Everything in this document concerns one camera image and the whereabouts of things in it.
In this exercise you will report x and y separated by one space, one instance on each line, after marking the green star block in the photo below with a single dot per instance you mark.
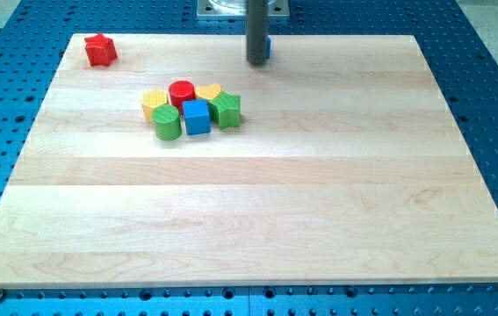
225 110

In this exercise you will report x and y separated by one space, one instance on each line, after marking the blue cube block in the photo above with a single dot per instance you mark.
196 117

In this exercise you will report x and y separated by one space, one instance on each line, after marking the red star block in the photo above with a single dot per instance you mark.
100 50

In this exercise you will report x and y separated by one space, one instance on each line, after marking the yellow heart block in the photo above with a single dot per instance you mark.
208 92

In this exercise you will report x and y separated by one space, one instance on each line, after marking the green cylinder block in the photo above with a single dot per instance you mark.
166 119

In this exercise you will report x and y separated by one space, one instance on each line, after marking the red cylinder block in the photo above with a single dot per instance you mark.
181 91

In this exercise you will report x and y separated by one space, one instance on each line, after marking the light wooden board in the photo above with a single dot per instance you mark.
348 168

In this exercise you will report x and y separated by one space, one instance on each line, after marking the yellow hexagon block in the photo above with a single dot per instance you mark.
150 101

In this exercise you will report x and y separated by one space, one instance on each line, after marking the blue block behind rod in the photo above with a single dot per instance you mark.
268 48

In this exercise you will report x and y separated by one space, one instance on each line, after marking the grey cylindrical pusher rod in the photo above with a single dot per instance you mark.
256 32

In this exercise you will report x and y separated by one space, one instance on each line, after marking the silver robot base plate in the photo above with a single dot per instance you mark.
236 9

